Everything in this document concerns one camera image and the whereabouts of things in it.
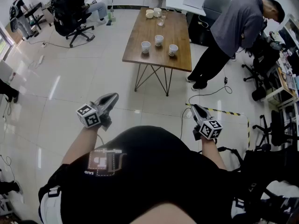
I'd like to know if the black floor cable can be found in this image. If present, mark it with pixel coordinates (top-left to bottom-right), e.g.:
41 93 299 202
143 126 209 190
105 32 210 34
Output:
188 83 233 105

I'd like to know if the person's black t-shirt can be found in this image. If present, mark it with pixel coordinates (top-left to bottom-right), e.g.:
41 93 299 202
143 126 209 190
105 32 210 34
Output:
38 125 246 224

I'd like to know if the black cabinet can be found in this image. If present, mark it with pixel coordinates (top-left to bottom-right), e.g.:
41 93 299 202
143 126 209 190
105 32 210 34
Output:
188 13 219 47

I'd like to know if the black round bin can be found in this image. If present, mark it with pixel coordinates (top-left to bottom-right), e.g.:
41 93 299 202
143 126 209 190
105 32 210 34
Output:
251 86 267 102

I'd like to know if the black side table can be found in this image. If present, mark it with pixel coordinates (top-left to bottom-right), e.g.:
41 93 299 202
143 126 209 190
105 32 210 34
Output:
24 2 44 30

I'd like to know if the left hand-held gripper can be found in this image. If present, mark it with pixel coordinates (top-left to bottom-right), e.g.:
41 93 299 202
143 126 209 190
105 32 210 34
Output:
76 92 119 132

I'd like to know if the cluttered shelf desk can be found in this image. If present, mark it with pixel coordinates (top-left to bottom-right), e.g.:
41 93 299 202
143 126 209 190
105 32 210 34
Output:
263 15 299 109

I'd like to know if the wooden table with metal legs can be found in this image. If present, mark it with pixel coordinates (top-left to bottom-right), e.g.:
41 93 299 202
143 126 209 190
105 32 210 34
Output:
122 7 192 97

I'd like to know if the person's right forearm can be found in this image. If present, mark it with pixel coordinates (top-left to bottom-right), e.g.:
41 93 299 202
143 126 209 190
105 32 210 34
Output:
200 138 228 171

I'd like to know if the person's chin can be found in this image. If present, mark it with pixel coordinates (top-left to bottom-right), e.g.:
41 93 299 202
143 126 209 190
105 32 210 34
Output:
129 203 204 224

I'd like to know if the black backpack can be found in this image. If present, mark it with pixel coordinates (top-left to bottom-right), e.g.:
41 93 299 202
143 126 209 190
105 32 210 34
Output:
240 148 299 224

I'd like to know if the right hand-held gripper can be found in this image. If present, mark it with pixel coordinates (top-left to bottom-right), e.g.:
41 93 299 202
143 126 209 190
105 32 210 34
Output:
191 104 223 141

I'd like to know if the black office chair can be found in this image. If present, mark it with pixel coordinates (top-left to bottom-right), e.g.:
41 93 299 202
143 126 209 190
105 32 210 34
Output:
242 37 281 101
252 110 299 152
50 0 95 48

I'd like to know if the black yellow hazard tape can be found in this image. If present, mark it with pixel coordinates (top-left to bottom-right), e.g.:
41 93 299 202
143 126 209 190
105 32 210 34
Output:
185 103 250 149

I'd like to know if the white shoulder strap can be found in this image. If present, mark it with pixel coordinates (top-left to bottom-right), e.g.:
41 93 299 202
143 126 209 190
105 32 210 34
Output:
230 198 247 219
39 186 62 224

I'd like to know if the person's left forearm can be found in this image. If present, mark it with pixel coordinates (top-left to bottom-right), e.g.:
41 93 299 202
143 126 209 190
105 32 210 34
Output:
61 125 99 166

